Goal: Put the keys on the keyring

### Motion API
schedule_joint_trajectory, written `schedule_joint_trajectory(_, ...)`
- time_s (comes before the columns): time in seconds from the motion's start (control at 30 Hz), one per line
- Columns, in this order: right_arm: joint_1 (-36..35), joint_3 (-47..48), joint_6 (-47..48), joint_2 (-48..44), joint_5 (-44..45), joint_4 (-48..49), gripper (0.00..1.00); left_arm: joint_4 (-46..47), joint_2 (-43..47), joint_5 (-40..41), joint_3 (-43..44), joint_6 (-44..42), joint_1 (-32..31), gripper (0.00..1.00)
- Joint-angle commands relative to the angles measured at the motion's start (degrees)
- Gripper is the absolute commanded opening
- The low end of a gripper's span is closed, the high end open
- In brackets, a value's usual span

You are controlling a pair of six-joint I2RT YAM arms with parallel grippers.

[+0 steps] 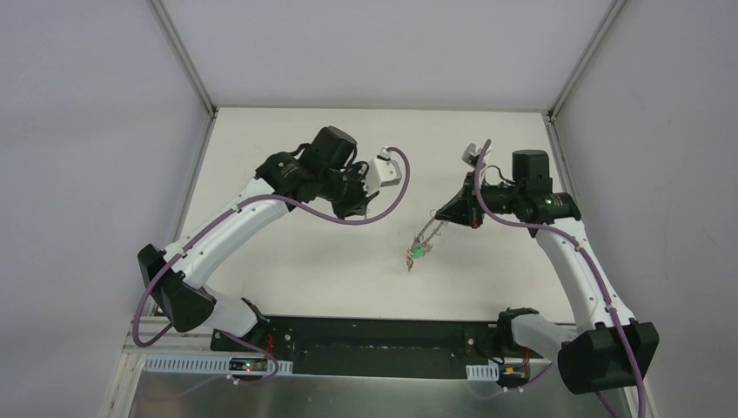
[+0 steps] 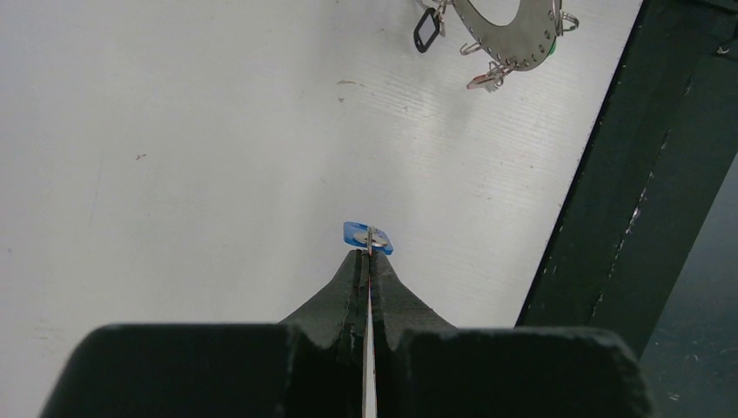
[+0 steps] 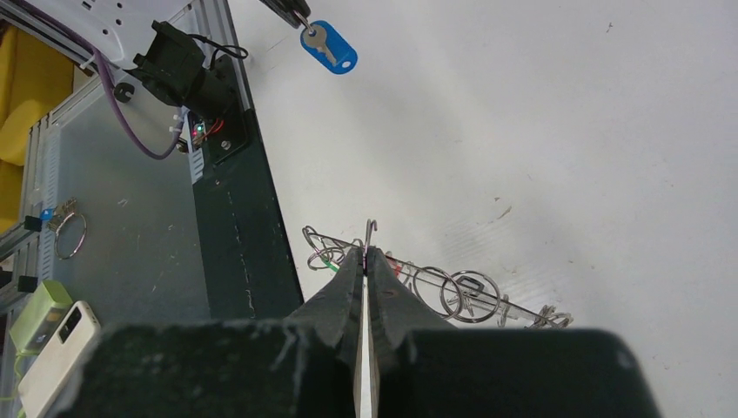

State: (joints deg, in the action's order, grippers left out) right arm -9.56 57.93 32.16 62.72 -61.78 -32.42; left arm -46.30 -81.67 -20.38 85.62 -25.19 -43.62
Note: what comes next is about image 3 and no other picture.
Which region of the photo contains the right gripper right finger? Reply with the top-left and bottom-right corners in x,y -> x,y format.
366,247 -> 453,417

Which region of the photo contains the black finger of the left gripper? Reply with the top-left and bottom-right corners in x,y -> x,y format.
260,0 -> 311,29

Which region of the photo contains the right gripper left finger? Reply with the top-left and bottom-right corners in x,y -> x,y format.
287,248 -> 364,417

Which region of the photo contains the blue key tag with key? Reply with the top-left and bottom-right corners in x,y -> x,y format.
300,20 -> 359,75

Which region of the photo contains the green key tag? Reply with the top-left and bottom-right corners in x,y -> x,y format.
323,260 -> 339,273

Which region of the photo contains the black key tag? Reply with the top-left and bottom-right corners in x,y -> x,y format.
457,276 -> 485,297

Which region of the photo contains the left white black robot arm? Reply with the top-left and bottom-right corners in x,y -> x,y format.
20,1 -> 248,118

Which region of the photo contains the spare keyring with keys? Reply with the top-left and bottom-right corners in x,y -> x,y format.
41,197 -> 89,260

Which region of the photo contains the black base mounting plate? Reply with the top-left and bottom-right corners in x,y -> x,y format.
193,55 -> 304,320

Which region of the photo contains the yellow sofa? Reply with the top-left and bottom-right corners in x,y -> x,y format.
1,21 -> 74,232

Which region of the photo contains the green power bank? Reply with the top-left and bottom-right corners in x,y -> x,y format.
10,280 -> 73,355

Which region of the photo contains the white smartphone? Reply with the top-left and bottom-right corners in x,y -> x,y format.
18,300 -> 101,418

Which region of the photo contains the left white cable duct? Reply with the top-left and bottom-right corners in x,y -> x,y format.
187,140 -> 205,185

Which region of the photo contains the aluminium frame rail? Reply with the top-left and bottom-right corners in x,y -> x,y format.
1,77 -> 100,312

